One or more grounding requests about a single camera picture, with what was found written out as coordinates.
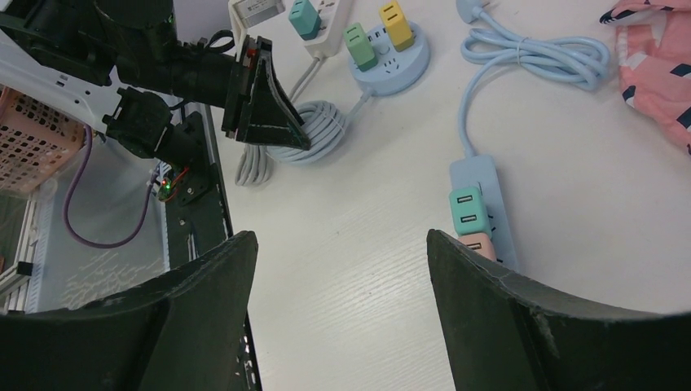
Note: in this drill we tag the teal adapter on white strip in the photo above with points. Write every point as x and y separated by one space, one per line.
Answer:
305 19

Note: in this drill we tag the yellow adapter on round socket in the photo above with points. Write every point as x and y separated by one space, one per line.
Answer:
396 26

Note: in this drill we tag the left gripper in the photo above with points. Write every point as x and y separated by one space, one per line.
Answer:
257 110

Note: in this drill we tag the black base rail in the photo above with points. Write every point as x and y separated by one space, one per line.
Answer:
197 218

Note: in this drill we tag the pink patterned cloth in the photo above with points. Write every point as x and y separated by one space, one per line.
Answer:
652 47

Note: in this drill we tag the light blue power strip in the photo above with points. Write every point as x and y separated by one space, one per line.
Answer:
480 171

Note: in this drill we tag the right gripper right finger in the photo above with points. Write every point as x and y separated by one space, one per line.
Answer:
505 331

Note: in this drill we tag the green adapter on round socket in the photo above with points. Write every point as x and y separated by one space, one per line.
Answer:
359 46

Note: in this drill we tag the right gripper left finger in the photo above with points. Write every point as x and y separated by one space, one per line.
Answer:
179 331

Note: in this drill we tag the pink adapter on strip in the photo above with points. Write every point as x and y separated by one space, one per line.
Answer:
480 243

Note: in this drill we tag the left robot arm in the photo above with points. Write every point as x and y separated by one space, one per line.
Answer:
139 41

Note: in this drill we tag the round blue socket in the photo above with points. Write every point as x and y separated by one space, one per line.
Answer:
395 71

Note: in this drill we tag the pink perforated basket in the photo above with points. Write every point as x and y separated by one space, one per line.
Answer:
36 142

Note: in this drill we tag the white power strip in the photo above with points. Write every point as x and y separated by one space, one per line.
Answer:
334 15

